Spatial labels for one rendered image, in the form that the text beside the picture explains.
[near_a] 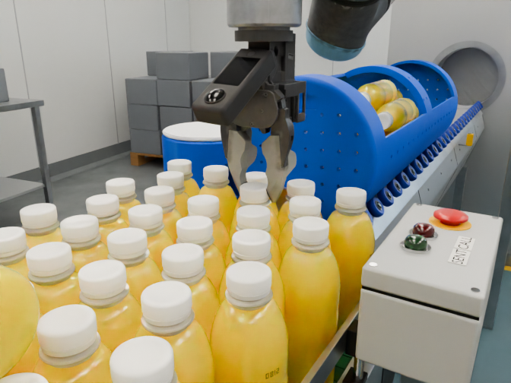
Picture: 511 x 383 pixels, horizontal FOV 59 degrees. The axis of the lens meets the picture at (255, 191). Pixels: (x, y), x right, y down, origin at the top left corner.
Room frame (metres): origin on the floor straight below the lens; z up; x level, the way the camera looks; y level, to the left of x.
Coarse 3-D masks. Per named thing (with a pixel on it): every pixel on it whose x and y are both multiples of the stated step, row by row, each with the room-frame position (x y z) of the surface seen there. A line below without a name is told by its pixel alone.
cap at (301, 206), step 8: (296, 200) 0.52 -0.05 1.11; (304, 200) 0.52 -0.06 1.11; (312, 200) 0.52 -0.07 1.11; (320, 200) 0.52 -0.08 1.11; (296, 208) 0.51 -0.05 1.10; (304, 208) 0.50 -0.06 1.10; (312, 208) 0.51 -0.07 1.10; (320, 208) 0.52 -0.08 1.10; (296, 216) 0.51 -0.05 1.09; (304, 216) 0.51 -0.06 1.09; (312, 216) 0.51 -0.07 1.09
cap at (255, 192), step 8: (248, 184) 0.57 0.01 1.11; (256, 184) 0.57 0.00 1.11; (264, 184) 0.57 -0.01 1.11; (240, 192) 0.55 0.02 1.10; (248, 192) 0.54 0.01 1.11; (256, 192) 0.54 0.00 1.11; (264, 192) 0.55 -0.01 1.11; (248, 200) 0.54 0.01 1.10; (256, 200) 0.54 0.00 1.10; (264, 200) 0.55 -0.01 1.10
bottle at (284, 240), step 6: (288, 216) 0.52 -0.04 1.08; (288, 222) 0.53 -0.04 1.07; (282, 228) 0.53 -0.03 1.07; (288, 228) 0.51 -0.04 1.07; (282, 234) 0.52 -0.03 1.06; (288, 234) 0.51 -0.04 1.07; (282, 240) 0.51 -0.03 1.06; (288, 240) 0.50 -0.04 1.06; (282, 246) 0.51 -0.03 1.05; (288, 246) 0.50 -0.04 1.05; (330, 246) 0.51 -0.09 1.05; (282, 252) 0.50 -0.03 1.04
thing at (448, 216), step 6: (438, 210) 0.47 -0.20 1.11; (444, 210) 0.47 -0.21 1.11; (450, 210) 0.47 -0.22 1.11; (456, 210) 0.47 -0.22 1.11; (438, 216) 0.46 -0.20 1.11; (444, 216) 0.45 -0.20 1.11; (450, 216) 0.45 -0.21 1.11; (456, 216) 0.45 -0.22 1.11; (462, 216) 0.45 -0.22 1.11; (444, 222) 0.46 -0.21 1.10; (450, 222) 0.45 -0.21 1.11; (456, 222) 0.45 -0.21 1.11; (462, 222) 0.45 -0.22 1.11
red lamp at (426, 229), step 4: (416, 224) 0.43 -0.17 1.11; (420, 224) 0.43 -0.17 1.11; (424, 224) 0.43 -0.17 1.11; (428, 224) 0.43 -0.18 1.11; (416, 228) 0.43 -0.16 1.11; (420, 228) 0.42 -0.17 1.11; (424, 228) 0.42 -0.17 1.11; (428, 228) 0.42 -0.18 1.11; (432, 228) 0.42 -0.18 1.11; (416, 232) 0.42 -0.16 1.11; (420, 232) 0.42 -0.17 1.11; (424, 232) 0.42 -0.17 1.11; (428, 232) 0.42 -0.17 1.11; (432, 232) 0.42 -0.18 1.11; (424, 236) 0.42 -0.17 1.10; (428, 236) 0.42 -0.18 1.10
